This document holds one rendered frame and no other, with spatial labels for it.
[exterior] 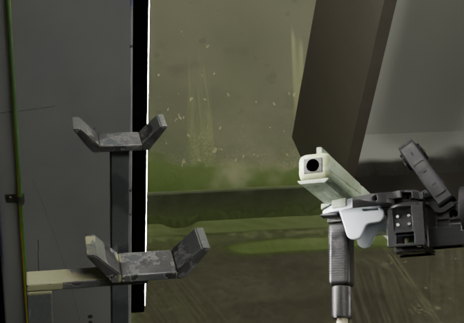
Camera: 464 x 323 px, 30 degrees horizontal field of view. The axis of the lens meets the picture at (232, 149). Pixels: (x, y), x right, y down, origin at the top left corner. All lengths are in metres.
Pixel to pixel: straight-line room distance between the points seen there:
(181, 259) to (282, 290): 1.90
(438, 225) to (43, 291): 0.77
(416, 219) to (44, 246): 0.52
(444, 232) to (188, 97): 1.60
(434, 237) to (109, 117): 0.48
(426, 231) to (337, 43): 0.71
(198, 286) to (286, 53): 0.84
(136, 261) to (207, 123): 2.15
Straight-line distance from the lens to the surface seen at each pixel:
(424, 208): 1.25
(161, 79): 2.73
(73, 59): 1.11
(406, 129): 2.29
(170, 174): 2.68
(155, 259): 0.58
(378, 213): 1.26
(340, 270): 1.26
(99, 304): 1.28
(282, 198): 2.76
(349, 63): 1.80
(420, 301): 2.51
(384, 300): 2.48
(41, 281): 0.57
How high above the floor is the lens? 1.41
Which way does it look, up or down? 25 degrees down
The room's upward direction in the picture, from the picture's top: 3 degrees clockwise
